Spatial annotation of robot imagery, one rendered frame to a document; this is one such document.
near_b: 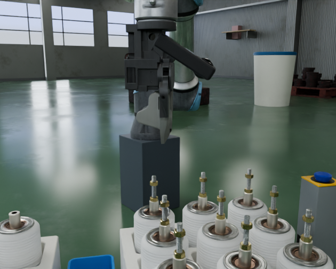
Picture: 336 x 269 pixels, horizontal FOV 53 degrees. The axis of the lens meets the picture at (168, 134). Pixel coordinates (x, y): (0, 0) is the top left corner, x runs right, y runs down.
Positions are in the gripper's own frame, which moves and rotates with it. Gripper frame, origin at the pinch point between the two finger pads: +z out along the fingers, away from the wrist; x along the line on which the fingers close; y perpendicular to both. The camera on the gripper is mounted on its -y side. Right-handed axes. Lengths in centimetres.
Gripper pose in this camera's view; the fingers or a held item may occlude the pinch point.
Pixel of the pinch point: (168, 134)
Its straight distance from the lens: 63.7
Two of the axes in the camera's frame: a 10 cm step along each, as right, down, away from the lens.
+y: -9.9, -0.2, 1.1
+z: 0.0, 9.8, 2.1
